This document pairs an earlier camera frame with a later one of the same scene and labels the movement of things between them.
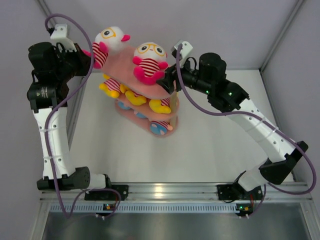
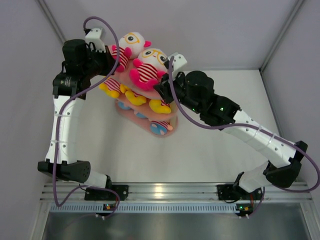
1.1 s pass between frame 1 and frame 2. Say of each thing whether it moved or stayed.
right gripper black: moved
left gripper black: moved
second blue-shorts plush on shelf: stayed
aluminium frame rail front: stayed
